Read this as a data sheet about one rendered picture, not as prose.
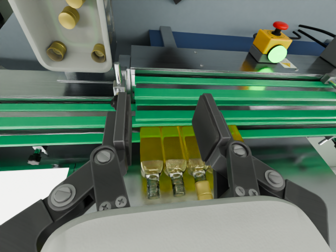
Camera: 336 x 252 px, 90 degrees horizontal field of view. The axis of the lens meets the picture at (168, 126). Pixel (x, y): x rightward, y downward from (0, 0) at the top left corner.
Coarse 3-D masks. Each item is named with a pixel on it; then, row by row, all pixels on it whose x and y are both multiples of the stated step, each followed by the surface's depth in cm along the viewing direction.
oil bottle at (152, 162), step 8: (144, 128) 46; (152, 128) 46; (144, 136) 44; (152, 136) 44; (160, 136) 45; (144, 144) 42; (152, 144) 43; (160, 144) 43; (144, 152) 41; (152, 152) 41; (160, 152) 41; (144, 160) 40; (152, 160) 40; (160, 160) 40; (144, 168) 39; (152, 168) 39; (160, 168) 39; (144, 176) 40
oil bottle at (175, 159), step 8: (160, 128) 48; (168, 128) 47; (176, 128) 47; (168, 136) 45; (176, 136) 45; (168, 144) 43; (176, 144) 44; (168, 152) 42; (176, 152) 42; (184, 152) 42; (168, 160) 40; (176, 160) 40; (184, 160) 41; (168, 168) 40; (176, 168) 40; (184, 168) 40
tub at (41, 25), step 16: (16, 0) 33; (32, 0) 37; (48, 0) 38; (64, 0) 38; (96, 0) 33; (16, 16) 34; (32, 16) 37; (48, 16) 40; (80, 16) 41; (96, 16) 41; (32, 32) 37; (48, 32) 43; (64, 32) 43; (80, 32) 44; (96, 32) 44; (32, 48) 39; (80, 48) 47; (48, 64) 42; (64, 64) 44; (80, 64) 45; (96, 64) 45
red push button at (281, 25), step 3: (276, 21) 46; (279, 21) 46; (273, 24) 46; (276, 24) 46; (279, 24) 45; (282, 24) 45; (285, 24) 45; (276, 27) 46; (279, 27) 45; (282, 27) 45; (285, 27) 45; (276, 30) 47; (279, 30) 47
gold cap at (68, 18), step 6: (66, 6) 39; (60, 12) 37; (66, 12) 37; (72, 12) 38; (60, 18) 37; (66, 18) 37; (72, 18) 38; (78, 18) 41; (66, 24) 38; (72, 24) 38
